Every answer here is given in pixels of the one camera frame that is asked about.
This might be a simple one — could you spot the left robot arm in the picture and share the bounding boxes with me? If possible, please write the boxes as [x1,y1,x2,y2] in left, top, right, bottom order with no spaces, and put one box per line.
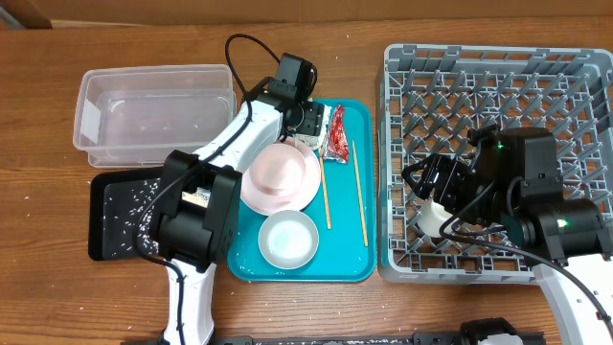
[133,54,324,344]

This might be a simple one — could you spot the white paper cup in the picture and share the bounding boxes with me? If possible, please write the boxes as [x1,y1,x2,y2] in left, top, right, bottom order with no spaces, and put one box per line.
[417,198,452,238]

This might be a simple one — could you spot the pink bowl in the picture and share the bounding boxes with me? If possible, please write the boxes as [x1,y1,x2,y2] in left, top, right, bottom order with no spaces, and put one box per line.
[246,144,307,197]

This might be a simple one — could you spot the teal plastic tray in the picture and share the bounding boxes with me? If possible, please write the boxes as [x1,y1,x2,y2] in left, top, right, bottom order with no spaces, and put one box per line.
[227,99,376,283]

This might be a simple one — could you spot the wooden chopstick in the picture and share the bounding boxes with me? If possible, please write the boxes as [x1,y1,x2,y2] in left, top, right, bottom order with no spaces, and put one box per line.
[352,140,369,247]
[318,147,331,230]

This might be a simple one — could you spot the white napkin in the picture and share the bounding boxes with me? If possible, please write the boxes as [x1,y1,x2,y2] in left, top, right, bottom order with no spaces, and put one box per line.
[294,105,331,150]

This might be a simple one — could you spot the clear plastic bin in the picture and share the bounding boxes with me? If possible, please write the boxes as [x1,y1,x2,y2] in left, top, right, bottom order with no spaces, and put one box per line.
[73,64,237,168]

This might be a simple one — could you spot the black food waste tray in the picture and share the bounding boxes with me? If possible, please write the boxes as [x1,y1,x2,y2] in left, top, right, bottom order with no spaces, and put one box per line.
[88,167,162,261]

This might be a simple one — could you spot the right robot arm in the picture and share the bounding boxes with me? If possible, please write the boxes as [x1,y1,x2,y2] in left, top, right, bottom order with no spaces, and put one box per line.
[401,125,612,344]

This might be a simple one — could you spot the black bar at table edge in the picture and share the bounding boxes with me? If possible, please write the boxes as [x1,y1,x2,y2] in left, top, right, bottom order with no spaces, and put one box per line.
[119,330,547,345]

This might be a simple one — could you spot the rice food scraps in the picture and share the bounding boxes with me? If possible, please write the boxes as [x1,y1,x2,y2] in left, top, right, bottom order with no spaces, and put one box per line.
[102,178,159,260]

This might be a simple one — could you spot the grey bowl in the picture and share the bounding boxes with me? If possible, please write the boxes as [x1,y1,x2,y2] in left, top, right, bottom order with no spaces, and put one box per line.
[258,210,319,270]

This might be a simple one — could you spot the grey dishwasher rack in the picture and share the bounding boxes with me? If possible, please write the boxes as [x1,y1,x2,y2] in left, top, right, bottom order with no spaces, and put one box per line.
[376,44,612,285]

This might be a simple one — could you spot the pink plate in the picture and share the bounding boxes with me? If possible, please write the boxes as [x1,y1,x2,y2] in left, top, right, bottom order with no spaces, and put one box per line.
[240,138,321,216]

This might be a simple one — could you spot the red snack wrapper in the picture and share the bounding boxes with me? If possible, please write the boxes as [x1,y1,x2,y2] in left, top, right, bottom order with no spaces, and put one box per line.
[322,104,349,164]

